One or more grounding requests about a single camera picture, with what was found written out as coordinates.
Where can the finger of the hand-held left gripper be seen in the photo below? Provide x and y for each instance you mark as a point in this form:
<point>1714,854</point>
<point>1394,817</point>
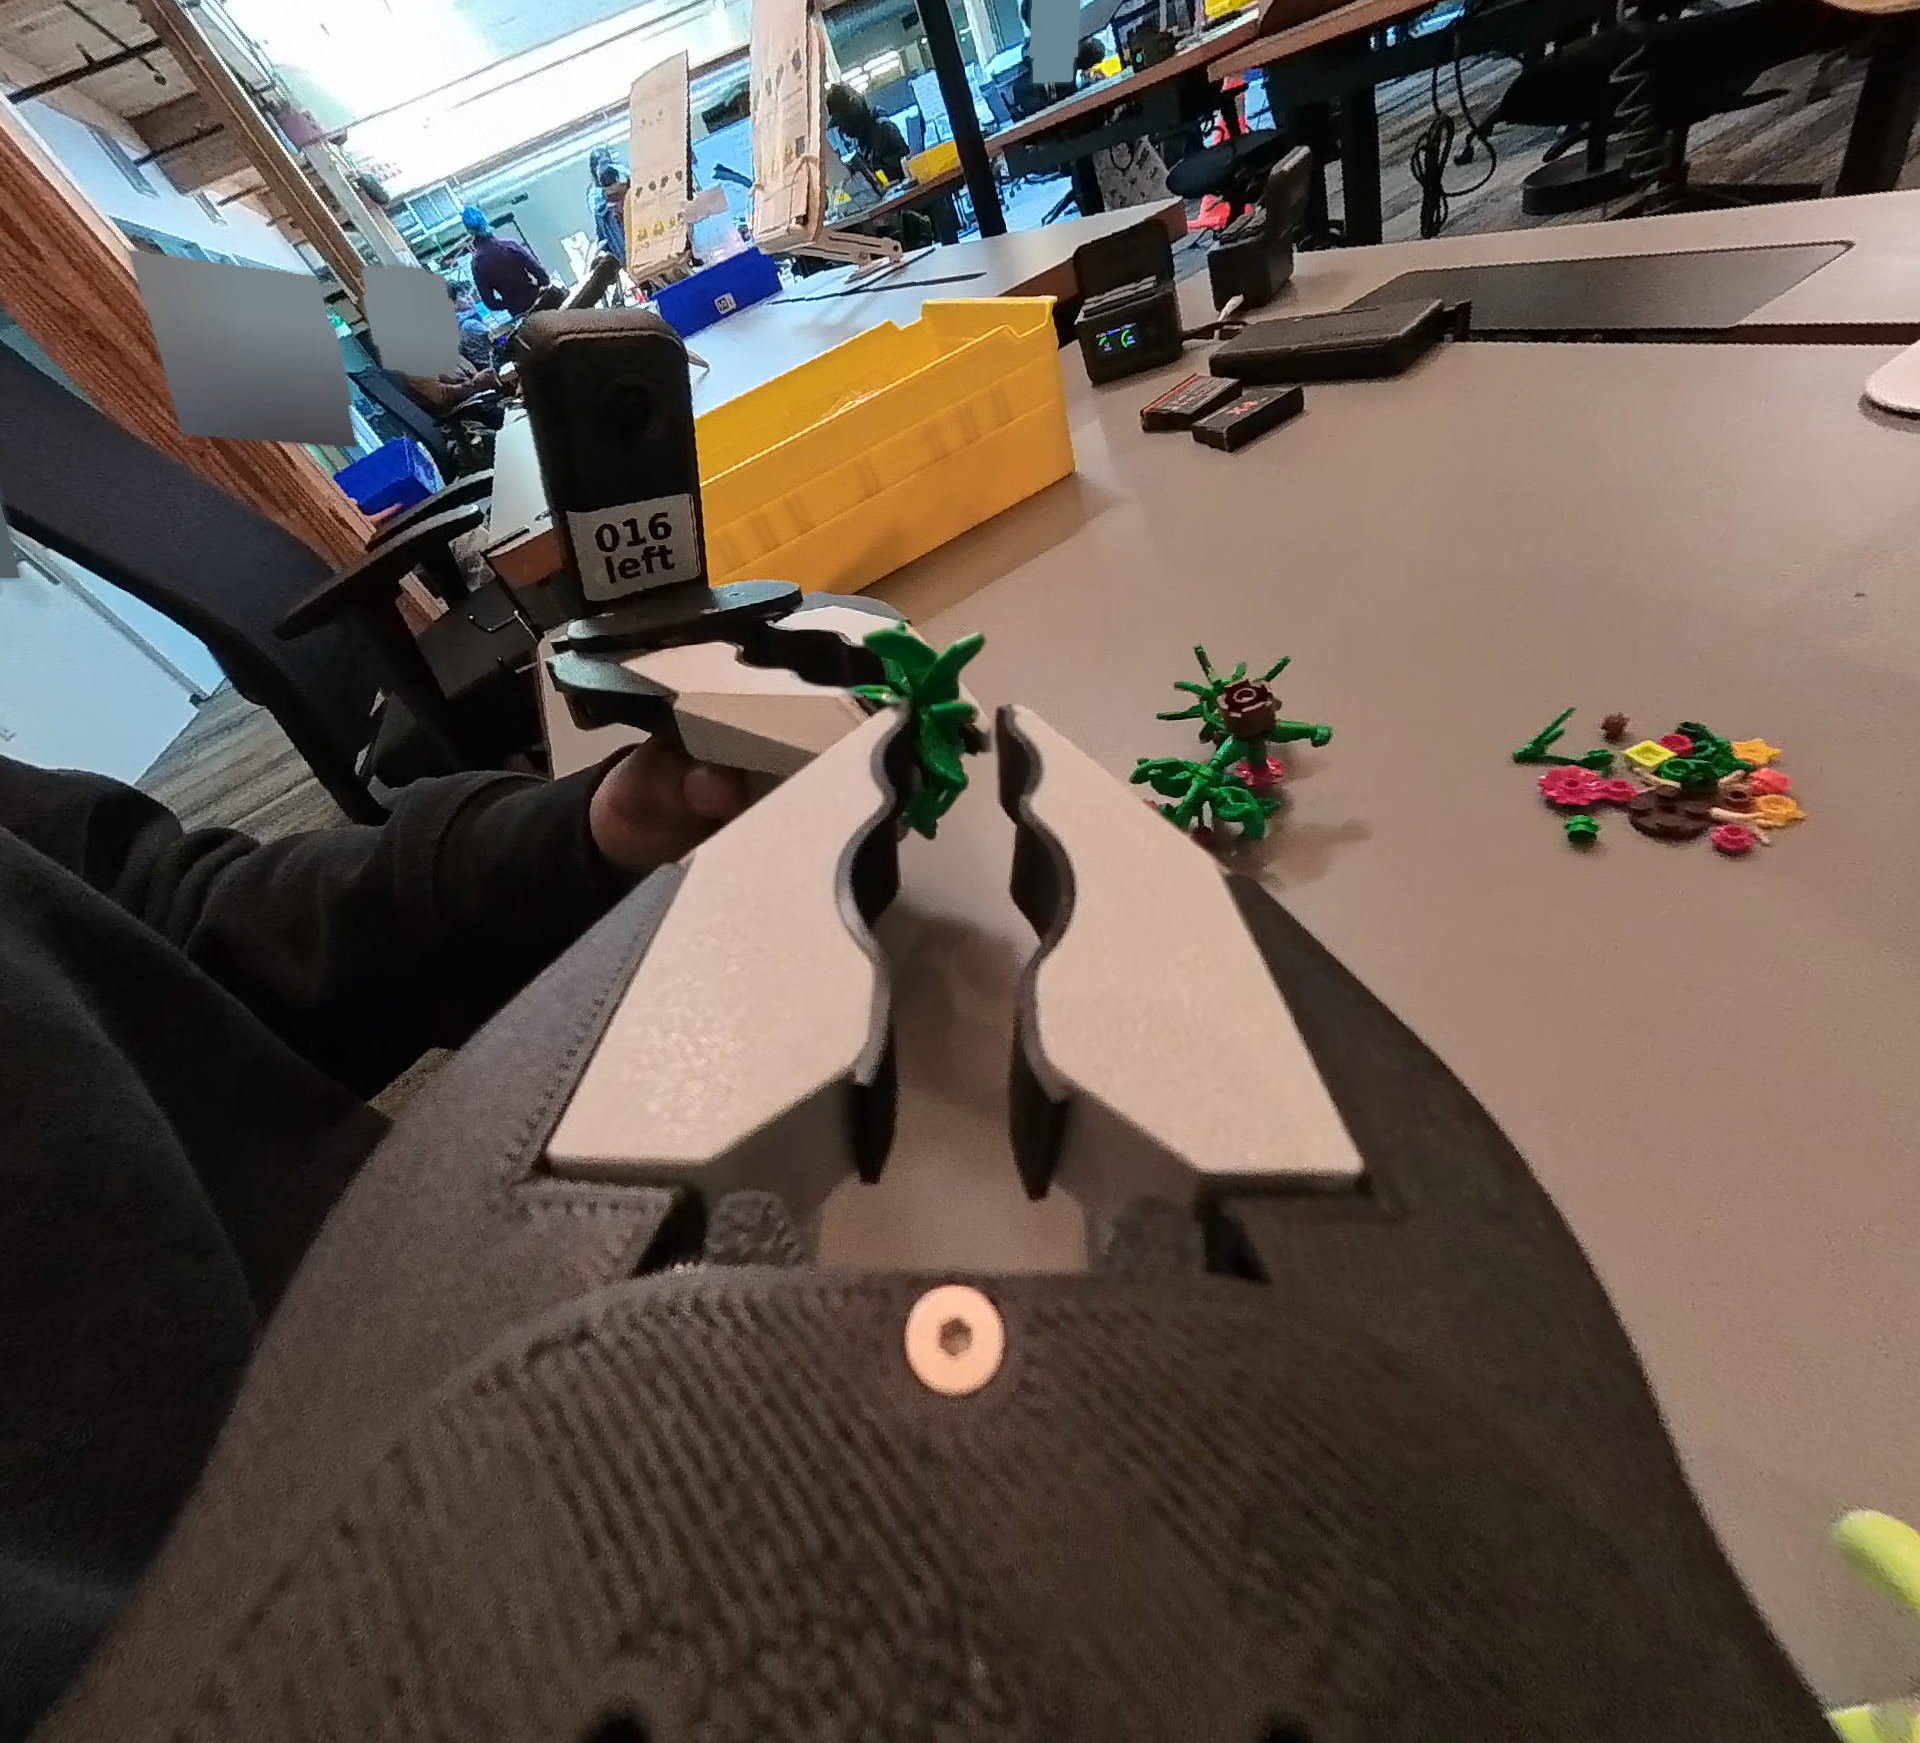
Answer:
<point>765,724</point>
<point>856,619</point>

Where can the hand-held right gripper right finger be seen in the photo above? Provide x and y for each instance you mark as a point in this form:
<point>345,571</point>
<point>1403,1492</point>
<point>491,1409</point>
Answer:
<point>1185,1009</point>

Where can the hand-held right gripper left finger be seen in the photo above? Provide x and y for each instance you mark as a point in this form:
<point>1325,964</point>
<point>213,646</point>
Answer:
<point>719,1009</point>

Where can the green toy leaf cluster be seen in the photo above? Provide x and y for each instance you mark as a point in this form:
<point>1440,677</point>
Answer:
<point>930,708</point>

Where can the green toy plant brown pot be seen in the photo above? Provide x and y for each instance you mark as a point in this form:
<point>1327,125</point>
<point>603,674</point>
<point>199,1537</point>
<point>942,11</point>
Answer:
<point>1229,762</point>

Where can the person's left forearm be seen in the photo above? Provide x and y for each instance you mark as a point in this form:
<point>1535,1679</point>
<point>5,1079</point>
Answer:
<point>376,903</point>

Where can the person's left hand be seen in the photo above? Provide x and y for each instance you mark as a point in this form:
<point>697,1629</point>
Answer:
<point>658,797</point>

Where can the yellow plastic bin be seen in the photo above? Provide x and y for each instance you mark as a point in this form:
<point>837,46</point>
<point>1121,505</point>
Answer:
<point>886,438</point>

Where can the small blue plastic bin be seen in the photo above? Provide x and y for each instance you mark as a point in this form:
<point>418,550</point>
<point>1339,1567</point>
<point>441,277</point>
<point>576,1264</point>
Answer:
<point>389,477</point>

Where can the wooden display board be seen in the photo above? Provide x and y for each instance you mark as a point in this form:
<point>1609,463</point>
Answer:
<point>658,169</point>
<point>788,48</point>

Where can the black case with display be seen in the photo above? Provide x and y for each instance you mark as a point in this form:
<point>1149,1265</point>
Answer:
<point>1125,304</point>

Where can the black office chair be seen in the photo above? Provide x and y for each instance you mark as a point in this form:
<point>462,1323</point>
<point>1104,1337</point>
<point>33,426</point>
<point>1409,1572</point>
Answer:
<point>151,559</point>

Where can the black power bank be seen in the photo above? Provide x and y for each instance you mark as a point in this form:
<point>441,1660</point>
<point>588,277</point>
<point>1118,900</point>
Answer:
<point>1327,339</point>

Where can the pile of small toy pieces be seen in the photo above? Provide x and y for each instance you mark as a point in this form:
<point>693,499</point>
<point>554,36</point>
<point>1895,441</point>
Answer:
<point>1696,783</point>

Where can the person's black jacket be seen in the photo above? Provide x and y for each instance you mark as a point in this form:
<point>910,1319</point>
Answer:
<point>151,1248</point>

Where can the wooden office desk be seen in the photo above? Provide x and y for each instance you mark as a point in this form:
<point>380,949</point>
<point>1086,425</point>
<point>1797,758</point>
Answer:
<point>1425,2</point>

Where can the lime green toy pot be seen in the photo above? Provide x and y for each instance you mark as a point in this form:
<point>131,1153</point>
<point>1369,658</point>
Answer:
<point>1882,1562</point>

